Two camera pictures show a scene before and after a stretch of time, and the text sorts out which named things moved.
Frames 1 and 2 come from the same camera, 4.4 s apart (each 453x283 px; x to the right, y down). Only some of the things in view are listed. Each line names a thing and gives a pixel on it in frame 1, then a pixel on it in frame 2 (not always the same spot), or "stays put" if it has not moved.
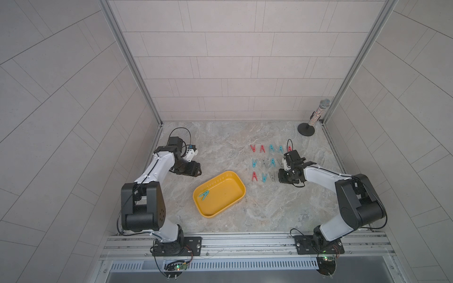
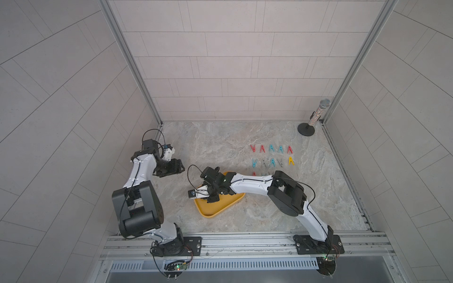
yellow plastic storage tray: [216, 194] stays put
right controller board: [326, 266] stays put
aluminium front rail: [360, 247] stays put
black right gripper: [281, 179] to [212, 197]
